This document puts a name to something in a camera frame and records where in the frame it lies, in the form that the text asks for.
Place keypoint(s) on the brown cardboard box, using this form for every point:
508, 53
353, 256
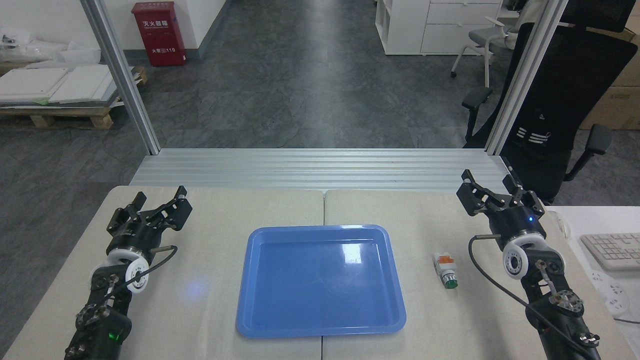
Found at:
617, 100

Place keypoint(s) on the white power strip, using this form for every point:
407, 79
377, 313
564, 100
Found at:
612, 295

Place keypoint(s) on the white computer mouse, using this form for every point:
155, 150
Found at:
560, 224

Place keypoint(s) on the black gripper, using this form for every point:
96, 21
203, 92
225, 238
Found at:
136, 235
520, 225

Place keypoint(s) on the white storage cabinet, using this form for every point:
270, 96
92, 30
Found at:
425, 25

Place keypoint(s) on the black mesh office chair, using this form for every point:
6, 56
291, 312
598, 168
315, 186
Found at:
570, 95

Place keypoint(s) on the clear plastic wrapping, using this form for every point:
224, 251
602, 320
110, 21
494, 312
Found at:
35, 50

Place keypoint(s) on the grey white office chair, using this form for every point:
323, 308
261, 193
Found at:
487, 37

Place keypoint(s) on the green push button switch part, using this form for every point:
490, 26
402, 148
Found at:
446, 270

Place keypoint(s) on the silver aluminium post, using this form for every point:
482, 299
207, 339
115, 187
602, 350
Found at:
522, 80
122, 80

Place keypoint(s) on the red fire extinguisher box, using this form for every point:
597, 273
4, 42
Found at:
159, 32

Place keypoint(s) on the blue plastic tray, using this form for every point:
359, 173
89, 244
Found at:
315, 285

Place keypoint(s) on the white foam boards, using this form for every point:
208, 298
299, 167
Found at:
45, 85

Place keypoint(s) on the white keyboard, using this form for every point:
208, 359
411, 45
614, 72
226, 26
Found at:
612, 250

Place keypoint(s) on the wooden pallet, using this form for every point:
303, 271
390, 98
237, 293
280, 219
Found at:
60, 115

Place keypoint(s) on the silver aluminium rail platform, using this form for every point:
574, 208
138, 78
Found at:
320, 170

